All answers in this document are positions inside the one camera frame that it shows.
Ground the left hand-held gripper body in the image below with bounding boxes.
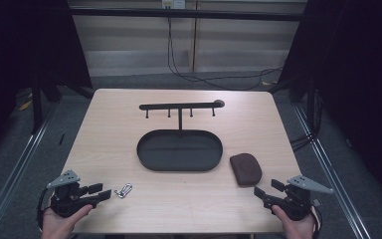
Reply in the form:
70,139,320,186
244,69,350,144
46,169,97,219

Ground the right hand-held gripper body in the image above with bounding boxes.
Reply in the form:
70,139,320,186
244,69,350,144
264,174,334,222

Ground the yellow floor scrap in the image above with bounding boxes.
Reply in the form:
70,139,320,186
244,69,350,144
18,99,34,112

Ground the person's right hand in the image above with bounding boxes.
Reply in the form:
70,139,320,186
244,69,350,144
272,204,316,239

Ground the metal floor rail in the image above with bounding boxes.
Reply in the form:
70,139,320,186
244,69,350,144
291,105,373,239
0,105,58,239

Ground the black hanging cable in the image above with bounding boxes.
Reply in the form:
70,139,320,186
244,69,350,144
166,6,284,92

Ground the white wall socket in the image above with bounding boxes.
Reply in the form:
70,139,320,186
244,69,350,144
161,0,187,10

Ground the silver key ring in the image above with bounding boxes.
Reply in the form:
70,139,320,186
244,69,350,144
113,182,134,199

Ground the left hand-held gripper cable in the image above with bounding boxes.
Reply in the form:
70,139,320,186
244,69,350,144
36,188,53,232

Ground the hand-held gripper cable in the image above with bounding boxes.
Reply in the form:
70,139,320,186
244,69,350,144
309,205,323,239
36,188,53,232

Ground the black horizontal beam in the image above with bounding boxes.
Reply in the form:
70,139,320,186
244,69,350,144
69,7,305,23

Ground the black hook stand with tray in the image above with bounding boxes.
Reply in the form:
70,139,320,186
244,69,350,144
136,99,226,172

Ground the person's left hand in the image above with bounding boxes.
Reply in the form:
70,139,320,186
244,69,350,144
41,203,94,239

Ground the black frame post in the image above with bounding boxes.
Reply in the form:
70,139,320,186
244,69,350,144
31,74,45,134

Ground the right hand-held gripper cable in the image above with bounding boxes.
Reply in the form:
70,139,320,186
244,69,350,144
309,205,323,239

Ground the black floor cable bundle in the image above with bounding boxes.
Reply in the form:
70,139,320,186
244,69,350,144
289,130,317,152

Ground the brown wallet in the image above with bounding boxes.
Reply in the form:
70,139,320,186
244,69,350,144
229,152,264,186

